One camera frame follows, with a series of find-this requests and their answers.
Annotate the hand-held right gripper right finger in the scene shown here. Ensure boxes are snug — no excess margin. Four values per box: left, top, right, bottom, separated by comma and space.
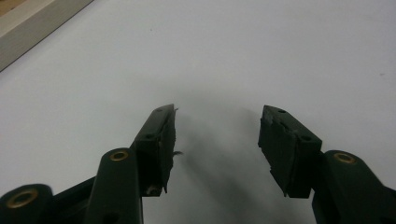
257, 105, 323, 199

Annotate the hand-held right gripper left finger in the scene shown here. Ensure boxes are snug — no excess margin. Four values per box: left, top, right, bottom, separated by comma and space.
133, 104, 177, 198

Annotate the white wooden picture frame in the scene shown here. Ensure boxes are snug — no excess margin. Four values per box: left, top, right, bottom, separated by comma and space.
0, 0, 94, 73

